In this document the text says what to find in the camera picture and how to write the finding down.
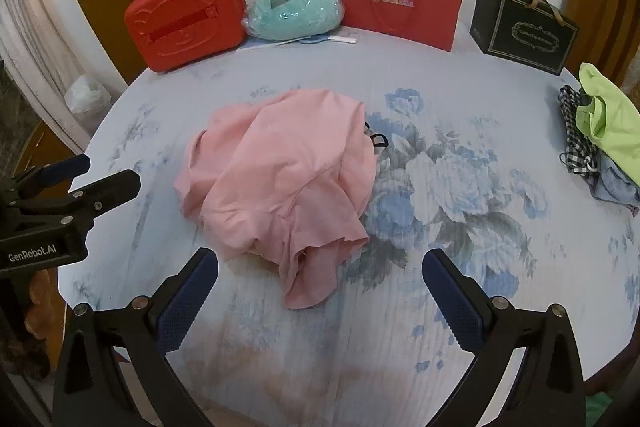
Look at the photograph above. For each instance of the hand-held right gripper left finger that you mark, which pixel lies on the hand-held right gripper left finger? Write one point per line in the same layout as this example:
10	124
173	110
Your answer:
185	307

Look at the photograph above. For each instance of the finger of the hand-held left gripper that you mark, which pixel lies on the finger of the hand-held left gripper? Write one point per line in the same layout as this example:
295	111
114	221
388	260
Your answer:
112	188
65	169

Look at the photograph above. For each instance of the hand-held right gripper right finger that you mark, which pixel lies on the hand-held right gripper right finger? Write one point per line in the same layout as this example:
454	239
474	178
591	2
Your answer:
455	307

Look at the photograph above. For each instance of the pink garment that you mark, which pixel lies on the pink garment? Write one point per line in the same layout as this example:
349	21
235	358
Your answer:
280	187

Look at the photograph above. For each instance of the person's left hand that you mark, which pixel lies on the person's left hand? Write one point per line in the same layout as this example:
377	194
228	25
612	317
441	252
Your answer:
41	307

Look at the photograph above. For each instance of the white plastic bag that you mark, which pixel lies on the white plastic bag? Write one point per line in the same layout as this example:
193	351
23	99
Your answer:
87	97

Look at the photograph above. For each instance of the pale curtain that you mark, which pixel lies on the pale curtain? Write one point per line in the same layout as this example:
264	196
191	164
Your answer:
40	37

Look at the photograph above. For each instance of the red hard-shell suitcase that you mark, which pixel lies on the red hard-shell suitcase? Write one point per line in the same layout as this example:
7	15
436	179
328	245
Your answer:
185	17

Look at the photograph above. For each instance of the light blue cloth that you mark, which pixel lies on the light blue cloth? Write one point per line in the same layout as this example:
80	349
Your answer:
617	187

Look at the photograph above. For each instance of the black white checked cloth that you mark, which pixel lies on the black white checked cloth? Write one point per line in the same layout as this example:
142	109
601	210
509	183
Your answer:
575	142

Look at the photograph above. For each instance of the lime green garment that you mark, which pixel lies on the lime green garment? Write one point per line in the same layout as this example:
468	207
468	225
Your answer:
610	117

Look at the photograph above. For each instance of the teal plush in plastic bag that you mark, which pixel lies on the teal plush in plastic bag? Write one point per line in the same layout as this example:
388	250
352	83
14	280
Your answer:
295	14

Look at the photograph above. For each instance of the black gift bag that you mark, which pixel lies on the black gift bag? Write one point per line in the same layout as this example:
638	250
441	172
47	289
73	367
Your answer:
522	27

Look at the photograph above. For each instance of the red paper bag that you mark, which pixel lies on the red paper bag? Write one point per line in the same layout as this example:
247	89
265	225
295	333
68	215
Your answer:
400	9

